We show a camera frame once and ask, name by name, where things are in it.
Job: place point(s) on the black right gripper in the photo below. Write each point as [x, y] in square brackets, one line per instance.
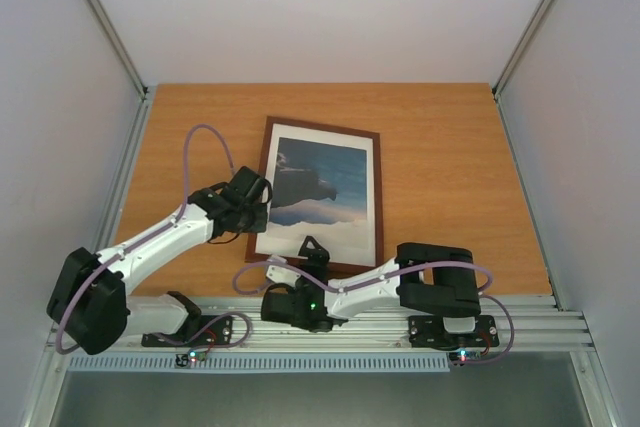
[314, 261]

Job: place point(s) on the left aluminium corner post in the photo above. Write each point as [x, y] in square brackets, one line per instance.
[106, 25]

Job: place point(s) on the right small circuit board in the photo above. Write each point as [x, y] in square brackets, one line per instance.
[465, 356]

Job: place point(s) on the brown wooden picture frame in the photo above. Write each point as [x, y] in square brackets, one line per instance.
[379, 197]

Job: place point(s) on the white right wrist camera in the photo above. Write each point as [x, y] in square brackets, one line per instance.
[279, 271]

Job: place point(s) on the aluminium corner post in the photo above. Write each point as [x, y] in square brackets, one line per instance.
[535, 22]
[106, 25]

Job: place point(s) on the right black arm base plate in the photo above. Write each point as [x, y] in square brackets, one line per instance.
[428, 331]

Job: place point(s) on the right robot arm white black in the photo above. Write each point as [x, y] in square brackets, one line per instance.
[440, 281]

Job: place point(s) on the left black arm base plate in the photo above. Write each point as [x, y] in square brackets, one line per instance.
[206, 330]

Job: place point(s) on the aluminium rail base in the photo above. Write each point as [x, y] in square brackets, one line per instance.
[539, 327]

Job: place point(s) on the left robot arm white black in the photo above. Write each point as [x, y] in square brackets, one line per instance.
[91, 301]

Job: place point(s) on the grey slotted cable duct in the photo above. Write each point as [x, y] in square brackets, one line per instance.
[264, 363]

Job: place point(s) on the left small circuit board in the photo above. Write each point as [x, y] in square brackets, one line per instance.
[190, 359]

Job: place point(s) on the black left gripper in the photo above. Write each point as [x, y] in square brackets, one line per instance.
[261, 223]

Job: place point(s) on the landscape photo with white mat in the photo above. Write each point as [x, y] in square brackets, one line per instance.
[325, 187]

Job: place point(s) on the small circuit board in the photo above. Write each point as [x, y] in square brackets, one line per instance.
[190, 359]
[465, 356]

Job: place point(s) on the right aluminium corner post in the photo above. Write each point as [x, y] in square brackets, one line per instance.
[535, 22]

